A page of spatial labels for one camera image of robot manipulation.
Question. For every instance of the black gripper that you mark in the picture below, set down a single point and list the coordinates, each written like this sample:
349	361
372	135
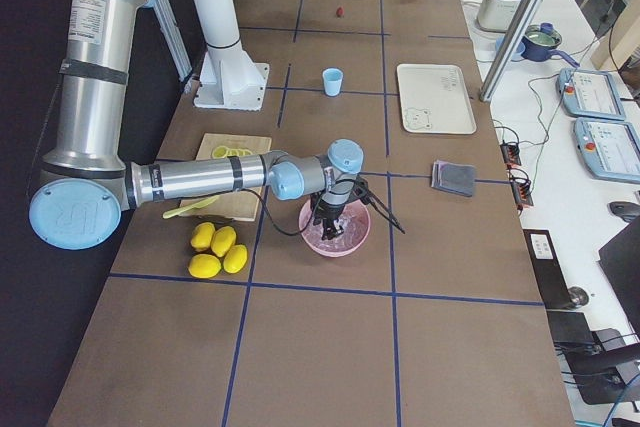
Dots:
328	218

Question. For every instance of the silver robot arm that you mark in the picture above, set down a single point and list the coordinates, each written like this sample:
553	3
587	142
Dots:
97	170

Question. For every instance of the pink bowl of ice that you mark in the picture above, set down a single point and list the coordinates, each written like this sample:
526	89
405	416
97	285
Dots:
356	223

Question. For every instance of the light blue plastic cup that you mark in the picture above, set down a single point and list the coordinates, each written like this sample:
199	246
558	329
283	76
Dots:
332	81

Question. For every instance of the wooden cutting board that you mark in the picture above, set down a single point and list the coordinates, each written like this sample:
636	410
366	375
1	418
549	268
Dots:
240	206

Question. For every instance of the whole yellow lemon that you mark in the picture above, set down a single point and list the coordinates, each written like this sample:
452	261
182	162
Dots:
204	266
202	236
223	240
235	259

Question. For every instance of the folded grey cloth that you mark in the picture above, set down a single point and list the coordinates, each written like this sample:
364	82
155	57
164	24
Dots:
454	178

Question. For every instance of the yellow green plastic knife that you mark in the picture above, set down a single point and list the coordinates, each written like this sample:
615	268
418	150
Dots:
190	207

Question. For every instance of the lemon slices stack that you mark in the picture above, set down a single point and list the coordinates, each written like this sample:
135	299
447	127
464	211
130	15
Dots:
223	151

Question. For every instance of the cream bear serving tray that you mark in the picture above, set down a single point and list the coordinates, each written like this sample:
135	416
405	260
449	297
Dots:
434	99

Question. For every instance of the white toaster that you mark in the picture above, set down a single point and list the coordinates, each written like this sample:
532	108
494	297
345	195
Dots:
496	15

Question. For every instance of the blue pot with lid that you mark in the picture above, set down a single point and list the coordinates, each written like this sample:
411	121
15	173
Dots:
542	42

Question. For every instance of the blue teach pendant far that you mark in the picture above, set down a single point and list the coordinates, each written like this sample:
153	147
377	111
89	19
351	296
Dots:
589	93

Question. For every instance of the blue teach pendant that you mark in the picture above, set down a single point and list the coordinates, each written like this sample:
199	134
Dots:
610	149
589	93

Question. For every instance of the blue teach pendant near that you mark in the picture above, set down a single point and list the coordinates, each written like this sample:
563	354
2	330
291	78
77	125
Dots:
610	149

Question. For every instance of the black computer mouse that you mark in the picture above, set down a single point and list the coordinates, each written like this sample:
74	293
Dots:
627	211

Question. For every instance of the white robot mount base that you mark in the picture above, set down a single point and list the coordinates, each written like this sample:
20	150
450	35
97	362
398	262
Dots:
229	78

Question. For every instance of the aluminium frame post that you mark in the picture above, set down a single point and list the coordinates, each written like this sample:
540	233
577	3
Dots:
521	20

